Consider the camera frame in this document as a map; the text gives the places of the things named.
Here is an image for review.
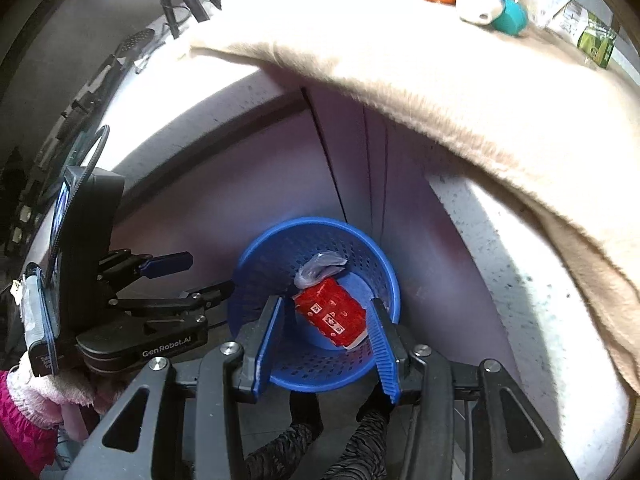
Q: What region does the white rounded object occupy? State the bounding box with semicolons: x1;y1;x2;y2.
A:
455;0;505;25

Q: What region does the red snack packet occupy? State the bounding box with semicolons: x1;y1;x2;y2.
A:
292;277;368;351

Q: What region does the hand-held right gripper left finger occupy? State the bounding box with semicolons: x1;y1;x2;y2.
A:
65;295;296;480

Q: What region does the person's right leg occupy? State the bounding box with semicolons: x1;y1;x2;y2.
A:
325;385;396;480

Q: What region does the black gas stove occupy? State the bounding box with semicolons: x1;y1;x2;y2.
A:
35;55;126;171

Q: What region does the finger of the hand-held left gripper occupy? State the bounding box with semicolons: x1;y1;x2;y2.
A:
97;251;194;288
107;280;236;317

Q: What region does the beige fleece blanket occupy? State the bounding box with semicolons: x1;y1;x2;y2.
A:
180;0;640;396

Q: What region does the green packet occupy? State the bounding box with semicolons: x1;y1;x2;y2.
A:
577;17;618;70

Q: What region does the person's left forearm pink sleeve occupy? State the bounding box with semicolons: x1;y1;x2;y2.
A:
0;355;126;476

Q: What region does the teal rounded object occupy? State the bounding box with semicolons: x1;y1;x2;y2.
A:
492;0;529;37

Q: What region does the person's leg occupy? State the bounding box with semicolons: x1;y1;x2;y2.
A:
245;392;323;480
325;385;396;480

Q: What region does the blue perforated plastic basket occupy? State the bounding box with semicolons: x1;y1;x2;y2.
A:
227;217;401;393

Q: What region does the black oval object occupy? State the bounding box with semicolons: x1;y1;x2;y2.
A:
115;29;156;61

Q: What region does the clear plastic wrapper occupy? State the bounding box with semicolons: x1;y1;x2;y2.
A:
294;251;348;290

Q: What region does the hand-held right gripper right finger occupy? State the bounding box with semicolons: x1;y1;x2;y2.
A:
367;297;581;480

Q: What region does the person's left leg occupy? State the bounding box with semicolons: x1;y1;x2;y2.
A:
245;392;323;480

